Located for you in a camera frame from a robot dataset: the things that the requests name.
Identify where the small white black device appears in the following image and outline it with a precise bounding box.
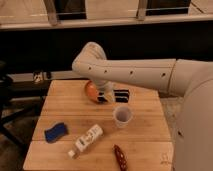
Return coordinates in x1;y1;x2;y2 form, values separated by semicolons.
33;71;52;84

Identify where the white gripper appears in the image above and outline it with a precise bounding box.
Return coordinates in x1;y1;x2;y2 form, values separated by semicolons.
97;82;130;102

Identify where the black office chair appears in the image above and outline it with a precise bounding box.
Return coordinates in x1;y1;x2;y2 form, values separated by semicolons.
0;60;43;151

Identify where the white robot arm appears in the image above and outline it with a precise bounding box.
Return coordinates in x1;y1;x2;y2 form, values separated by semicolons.
72;42;213;171

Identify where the red patterned tool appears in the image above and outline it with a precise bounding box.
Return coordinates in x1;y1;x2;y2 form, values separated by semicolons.
114;145;127;171

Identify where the white plastic bottle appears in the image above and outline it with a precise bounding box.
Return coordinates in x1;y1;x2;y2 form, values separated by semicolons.
68;124;103;158

